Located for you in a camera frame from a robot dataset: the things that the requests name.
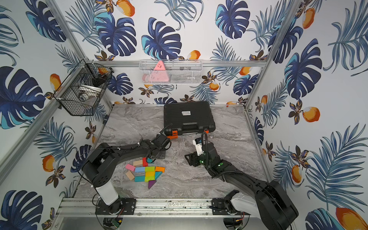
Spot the red rectangular block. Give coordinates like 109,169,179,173
142,157,148,167

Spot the purple triangle block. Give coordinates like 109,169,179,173
148,180,157,189

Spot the natural wood slanted block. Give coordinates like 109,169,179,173
126,171,135,181

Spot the teal small triangle block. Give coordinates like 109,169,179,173
155,172,163,180

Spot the orange handled screwdriver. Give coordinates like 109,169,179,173
168,134,199,140

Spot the black corner bracket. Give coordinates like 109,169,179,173
103,115,109,125

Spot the black plastic tool case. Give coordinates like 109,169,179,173
163,101,216,136

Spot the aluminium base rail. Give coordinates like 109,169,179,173
57,197,288,218

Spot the black wire basket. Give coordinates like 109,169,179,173
53,59,114,117

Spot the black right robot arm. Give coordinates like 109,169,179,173
185,143,299,230

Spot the yellow square block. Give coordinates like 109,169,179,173
145,172,155,177

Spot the lime green lower block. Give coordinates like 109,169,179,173
144,176,156,182

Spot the orange square block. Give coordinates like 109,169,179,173
155,166,165,173

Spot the light blue rectangular block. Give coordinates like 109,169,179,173
135,167,146,173

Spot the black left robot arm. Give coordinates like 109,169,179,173
81,134,171,206

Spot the pink triangle card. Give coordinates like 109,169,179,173
147,60,170,83

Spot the natural wood rectangular block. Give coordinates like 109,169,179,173
133,160,143,167

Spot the teal rectangular block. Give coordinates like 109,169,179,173
134,176,145,182

